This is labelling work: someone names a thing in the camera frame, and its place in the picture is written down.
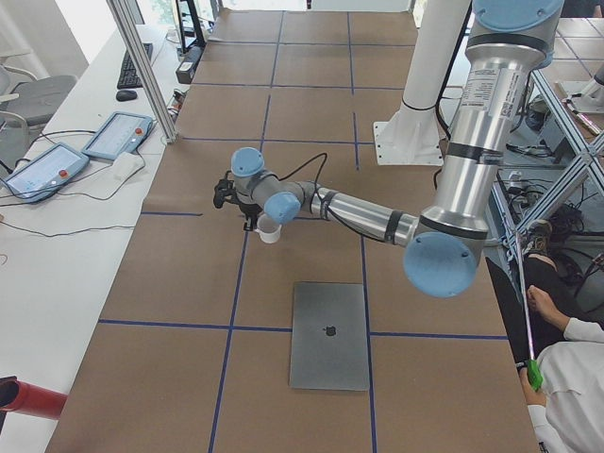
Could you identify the grey office chair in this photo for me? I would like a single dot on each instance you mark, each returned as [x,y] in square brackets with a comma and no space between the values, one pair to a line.
[28,102]

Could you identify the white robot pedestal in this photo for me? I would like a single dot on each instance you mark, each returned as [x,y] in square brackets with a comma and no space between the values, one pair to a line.
[411,136]

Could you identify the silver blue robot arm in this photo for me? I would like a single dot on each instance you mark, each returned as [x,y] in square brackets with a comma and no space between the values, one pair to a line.
[507,41]

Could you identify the blue teach pendant far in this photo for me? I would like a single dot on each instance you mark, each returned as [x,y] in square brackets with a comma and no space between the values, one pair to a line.
[123,132]

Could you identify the grey aluminium frame post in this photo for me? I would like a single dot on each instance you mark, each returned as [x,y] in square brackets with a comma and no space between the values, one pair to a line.
[124,20]

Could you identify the black computer mouse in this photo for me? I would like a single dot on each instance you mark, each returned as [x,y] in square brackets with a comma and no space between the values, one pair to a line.
[126,95]

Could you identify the black keyboard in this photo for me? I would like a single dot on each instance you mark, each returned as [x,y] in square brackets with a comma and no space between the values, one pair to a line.
[128,77]

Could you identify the blue teach pendant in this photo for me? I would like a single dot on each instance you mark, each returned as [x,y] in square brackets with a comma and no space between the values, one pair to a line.
[46,174]
[123,132]

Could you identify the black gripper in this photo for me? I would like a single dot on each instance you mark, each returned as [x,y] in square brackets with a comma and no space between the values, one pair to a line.
[245,210]

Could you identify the white plastic cup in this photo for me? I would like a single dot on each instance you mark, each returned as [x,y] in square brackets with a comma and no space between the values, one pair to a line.
[268,230]

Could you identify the green handled stick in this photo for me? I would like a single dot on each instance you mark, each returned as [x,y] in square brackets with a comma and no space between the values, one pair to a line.
[535,377]

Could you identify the blue teach pendant near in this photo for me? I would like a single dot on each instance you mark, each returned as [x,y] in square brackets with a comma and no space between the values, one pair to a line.
[46,174]

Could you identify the grey closed laptop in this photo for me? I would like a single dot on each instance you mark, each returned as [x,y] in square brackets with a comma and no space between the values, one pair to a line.
[329,338]

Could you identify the black box with label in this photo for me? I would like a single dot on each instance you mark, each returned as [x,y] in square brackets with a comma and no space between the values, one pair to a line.
[186,69]

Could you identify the brown paper table cover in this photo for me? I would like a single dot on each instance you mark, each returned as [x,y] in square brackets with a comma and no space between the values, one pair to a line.
[192,349]

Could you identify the red cylinder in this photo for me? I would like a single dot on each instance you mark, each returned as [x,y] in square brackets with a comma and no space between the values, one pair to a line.
[29,399]

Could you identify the white cloth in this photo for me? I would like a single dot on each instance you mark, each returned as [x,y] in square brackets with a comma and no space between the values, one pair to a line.
[126,165]

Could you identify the person in white shirt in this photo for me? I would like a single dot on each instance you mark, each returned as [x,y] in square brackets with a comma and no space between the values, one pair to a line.
[567,412]

